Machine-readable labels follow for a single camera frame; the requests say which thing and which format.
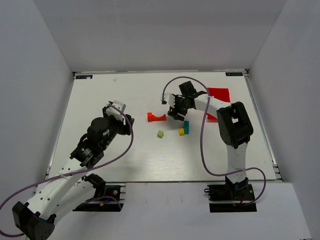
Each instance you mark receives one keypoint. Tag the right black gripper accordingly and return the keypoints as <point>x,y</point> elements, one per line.
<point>178,110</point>

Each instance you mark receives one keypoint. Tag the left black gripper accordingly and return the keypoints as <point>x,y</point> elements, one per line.
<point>126,124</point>

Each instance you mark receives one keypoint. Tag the red arch wood block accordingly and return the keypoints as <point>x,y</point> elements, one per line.
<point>159,118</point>

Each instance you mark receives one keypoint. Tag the red rectangular wood block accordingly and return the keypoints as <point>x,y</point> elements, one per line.
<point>150,117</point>

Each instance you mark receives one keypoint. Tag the green wood cube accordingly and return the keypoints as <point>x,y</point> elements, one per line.
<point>160,134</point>

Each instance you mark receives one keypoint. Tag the red plastic bin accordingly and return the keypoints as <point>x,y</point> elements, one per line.
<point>221,94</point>

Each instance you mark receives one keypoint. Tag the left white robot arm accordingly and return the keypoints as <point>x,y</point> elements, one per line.
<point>36,218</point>

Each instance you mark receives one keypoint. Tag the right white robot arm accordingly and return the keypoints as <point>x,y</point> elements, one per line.
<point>235,129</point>

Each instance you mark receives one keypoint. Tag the teal flat wood block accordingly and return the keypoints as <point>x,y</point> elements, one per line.
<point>186,127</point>

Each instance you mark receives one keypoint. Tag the yellow wood cube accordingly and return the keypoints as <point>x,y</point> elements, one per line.
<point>181,131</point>

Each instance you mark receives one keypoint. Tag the right blue table sticker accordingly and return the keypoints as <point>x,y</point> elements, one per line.
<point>234,74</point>

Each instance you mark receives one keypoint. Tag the blue table sticker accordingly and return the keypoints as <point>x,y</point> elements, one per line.
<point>234,74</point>
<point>84,77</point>

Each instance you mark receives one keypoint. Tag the left blue table sticker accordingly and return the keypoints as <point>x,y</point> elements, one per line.
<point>84,77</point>

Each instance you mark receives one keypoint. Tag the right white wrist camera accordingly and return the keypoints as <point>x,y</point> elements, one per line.
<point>168,98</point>

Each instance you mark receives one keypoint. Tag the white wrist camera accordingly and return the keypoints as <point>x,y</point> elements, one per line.
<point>168,98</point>
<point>115,108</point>

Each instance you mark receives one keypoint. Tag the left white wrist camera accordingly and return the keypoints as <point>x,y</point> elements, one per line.
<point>115,108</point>

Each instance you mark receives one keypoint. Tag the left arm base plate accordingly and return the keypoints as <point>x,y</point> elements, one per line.
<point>112,201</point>

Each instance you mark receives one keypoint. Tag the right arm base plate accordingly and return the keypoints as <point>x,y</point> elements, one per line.
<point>221,202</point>

